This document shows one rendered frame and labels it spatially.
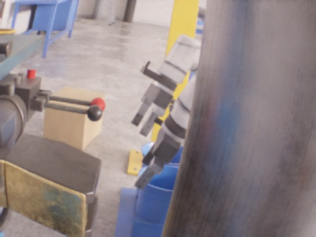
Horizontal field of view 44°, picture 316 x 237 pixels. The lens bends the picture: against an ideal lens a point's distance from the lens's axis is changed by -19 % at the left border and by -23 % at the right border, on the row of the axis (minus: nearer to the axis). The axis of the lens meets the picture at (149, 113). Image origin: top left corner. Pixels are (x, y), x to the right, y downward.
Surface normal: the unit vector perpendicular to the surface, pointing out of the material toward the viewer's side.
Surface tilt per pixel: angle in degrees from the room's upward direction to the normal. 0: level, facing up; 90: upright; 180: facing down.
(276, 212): 90
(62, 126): 90
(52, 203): 90
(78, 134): 90
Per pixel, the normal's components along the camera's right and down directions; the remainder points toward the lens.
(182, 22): -0.02, 0.30
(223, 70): -0.88, 0.00
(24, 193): -0.28, 0.25
